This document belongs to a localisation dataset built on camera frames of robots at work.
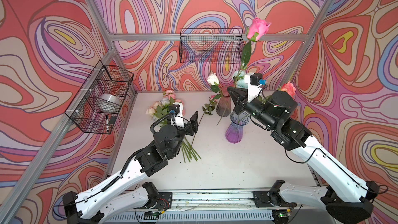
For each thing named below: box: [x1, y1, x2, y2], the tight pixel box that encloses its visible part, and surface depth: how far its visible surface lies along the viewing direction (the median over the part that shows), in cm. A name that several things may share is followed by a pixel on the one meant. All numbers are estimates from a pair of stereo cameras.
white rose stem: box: [206, 73, 231, 126], surface depth 69 cm
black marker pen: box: [106, 114, 110, 133], surface depth 74 cm
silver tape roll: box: [95, 93, 122, 112], surface depth 73 cm
